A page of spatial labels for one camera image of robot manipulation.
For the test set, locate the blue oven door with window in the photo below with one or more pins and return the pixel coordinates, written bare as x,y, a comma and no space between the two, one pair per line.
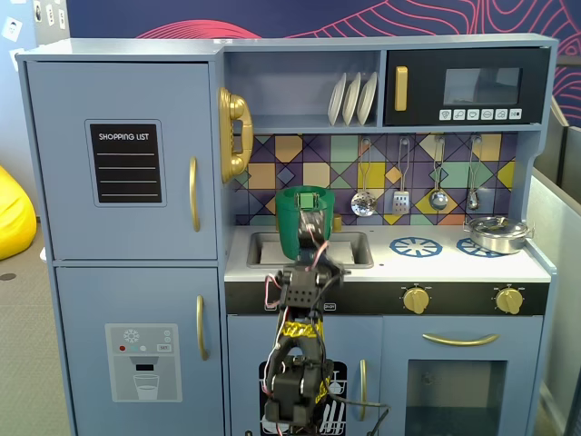
395,390

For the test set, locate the black shopping list board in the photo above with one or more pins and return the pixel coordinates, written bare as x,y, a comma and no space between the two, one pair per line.
125,165

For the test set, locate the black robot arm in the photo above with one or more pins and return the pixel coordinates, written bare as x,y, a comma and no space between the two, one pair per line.
302,290

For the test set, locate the yellow bean bag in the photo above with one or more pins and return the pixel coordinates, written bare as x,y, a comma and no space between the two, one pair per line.
13,218

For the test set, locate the steel slotted skimmer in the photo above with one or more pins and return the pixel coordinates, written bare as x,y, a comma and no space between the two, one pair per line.
363,205

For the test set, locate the steel pot lid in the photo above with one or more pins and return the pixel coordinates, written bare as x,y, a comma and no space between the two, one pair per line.
497,224

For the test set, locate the blue dishwasher door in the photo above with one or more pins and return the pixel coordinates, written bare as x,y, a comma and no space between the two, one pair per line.
245,363

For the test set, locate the blue door with shopping list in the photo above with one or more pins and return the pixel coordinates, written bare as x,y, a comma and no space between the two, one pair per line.
59,113

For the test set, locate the white wall photo card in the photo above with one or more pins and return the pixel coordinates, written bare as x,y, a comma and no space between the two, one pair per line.
17,58
50,17
39,11
11,28

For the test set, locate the blue toy kitchen cabinet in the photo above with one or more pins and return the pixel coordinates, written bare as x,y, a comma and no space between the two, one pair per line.
136,50

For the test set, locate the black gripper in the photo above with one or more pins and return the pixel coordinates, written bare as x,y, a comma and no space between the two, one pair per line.
312,227

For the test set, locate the black toy microwave door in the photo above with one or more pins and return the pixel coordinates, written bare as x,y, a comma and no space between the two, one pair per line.
426,82

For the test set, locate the grey toy sink basin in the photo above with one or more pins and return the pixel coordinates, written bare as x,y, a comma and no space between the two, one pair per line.
265,250

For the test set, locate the grey desk divider panel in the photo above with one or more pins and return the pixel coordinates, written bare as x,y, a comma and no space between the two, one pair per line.
558,272

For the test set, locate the steel slotted spatula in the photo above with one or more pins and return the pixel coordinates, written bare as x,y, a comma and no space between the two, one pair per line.
401,202

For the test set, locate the gold toy telephone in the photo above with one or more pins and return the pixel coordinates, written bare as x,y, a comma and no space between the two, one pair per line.
233,109

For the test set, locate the blue door with dispenser print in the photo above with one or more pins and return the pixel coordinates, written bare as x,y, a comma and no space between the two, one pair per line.
81,309

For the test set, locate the steel toy pot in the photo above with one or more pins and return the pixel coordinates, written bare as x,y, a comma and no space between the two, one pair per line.
499,243

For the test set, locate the gold toy faucet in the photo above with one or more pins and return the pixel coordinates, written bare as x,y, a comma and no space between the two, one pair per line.
337,223

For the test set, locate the small steel spoon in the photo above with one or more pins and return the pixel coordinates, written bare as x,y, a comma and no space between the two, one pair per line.
473,200

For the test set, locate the steel toy ladle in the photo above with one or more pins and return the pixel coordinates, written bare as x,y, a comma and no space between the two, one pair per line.
438,200

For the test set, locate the white toy plate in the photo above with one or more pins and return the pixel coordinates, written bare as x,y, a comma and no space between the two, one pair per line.
367,97
337,100
351,97

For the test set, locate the gold stove knob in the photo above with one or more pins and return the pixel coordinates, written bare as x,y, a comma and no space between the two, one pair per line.
509,300
416,300

